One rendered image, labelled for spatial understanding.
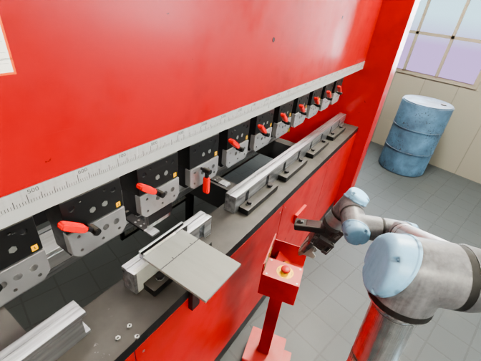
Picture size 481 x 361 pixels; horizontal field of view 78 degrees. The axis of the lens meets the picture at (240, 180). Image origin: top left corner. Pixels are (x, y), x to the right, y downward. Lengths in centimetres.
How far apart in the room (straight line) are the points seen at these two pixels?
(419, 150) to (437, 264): 365
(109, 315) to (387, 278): 81
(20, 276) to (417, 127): 392
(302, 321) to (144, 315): 132
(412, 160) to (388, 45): 191
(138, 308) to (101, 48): 76
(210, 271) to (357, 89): 216
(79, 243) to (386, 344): 69
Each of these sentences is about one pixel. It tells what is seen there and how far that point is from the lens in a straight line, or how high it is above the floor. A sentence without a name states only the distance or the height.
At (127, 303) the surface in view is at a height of 88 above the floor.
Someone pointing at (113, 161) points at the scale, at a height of 139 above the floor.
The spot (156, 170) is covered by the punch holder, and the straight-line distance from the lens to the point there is 86.
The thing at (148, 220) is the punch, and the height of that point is 112.
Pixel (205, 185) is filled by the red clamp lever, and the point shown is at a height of 119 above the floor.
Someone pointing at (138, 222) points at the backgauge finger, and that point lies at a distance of 117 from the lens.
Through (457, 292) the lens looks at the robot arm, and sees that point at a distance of 62.
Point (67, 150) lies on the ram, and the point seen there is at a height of 145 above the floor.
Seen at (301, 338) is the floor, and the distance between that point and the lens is 211.
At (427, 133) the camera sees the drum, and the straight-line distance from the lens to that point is 415.
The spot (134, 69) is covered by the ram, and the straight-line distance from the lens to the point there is 74.
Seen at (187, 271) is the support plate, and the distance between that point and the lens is 99.
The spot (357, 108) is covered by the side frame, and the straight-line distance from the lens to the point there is 282.
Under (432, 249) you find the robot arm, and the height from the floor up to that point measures 142.
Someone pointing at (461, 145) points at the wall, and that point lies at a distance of 483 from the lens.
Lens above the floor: 175
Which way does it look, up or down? 32 degrees down
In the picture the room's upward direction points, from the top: 7 degrees clockwise
